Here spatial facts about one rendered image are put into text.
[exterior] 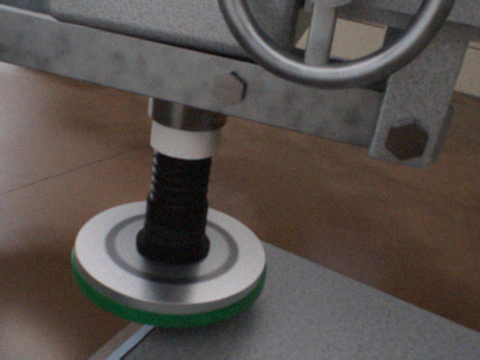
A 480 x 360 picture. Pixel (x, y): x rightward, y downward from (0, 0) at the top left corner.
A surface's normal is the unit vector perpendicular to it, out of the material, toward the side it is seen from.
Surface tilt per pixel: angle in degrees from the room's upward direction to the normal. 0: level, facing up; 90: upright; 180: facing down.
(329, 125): 90
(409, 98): 90
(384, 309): 0
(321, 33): 90
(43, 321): 0
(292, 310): 0
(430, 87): 90
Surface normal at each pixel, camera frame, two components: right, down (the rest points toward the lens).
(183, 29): -0.20, 0.38
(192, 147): 0.28, 0.43
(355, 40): -0.53, 0.28
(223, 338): 0.15, -0.90
